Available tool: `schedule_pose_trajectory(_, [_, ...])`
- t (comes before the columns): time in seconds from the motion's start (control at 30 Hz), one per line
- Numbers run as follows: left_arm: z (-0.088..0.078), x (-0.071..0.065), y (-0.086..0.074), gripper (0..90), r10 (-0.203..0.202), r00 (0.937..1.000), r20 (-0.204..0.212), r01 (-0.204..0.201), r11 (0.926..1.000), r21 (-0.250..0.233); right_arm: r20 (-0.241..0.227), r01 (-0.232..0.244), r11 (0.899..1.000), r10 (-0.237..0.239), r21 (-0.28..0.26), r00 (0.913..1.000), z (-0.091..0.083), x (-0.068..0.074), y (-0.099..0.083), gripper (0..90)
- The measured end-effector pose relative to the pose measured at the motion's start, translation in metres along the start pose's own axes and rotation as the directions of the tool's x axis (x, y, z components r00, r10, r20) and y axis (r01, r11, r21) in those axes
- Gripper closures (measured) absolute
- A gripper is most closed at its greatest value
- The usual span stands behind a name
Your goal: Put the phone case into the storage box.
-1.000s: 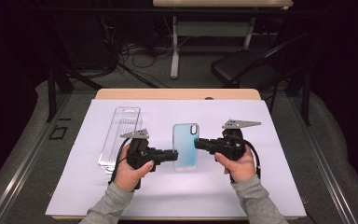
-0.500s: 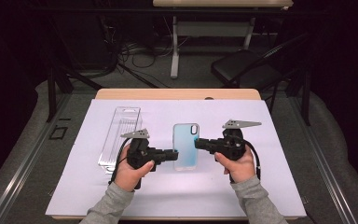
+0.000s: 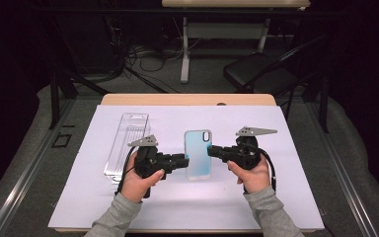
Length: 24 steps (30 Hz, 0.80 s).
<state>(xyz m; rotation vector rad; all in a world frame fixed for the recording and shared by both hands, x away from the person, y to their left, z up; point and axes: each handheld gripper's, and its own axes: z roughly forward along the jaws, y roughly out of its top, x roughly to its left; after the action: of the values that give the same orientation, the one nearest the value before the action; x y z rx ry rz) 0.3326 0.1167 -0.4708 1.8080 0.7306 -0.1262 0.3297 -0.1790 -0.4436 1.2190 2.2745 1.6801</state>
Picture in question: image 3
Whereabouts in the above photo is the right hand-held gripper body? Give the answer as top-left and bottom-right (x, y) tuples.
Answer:
(223, 126), (278, 171)

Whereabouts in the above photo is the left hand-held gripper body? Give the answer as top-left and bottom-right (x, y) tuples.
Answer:
(127, 134), (174, 181)

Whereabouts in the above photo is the iridescent phone case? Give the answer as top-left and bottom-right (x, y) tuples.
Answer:
(184, 129), (213, 182)

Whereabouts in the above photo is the clear plastic bin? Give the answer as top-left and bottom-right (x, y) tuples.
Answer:
(103, 113), (152, 186)

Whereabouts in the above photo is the person's right hand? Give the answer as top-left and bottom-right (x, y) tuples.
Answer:
(226, 154), (272, 195)

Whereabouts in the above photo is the person's left hand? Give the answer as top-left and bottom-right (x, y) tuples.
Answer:
(120, 152), (166, 203)

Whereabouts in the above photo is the white table mat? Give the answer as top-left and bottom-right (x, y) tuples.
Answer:
(47, 104), (326, 231)

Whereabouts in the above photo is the wooden table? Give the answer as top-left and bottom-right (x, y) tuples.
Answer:
(48, 93), (326, 234)

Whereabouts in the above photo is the black folding chair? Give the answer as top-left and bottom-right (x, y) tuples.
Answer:
(223, 33), (331, 121)

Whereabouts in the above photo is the black metal stand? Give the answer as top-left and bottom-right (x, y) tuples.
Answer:
(46, 19), (111, 131)
(301, 70), (331, 134)

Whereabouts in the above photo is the white-legged background table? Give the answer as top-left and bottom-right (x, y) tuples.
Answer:
(161, 0), (312, 85)

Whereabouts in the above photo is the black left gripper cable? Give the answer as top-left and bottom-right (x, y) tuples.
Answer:
(114, 145), (138, 198)

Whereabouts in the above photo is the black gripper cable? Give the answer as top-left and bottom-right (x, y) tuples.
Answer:
(242, 145), (278, 195)
(114, 145), (138, 198)

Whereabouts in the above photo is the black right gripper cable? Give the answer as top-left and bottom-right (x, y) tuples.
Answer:
(242, 145), (278, 195)

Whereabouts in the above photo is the metal floor rail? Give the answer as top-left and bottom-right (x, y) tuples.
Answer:
(0, 98), (77, 237)
(307, 100), (379, 237)

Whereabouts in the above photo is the bundle of floor cables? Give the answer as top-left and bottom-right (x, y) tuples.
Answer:
(104, 14), (202, 95)

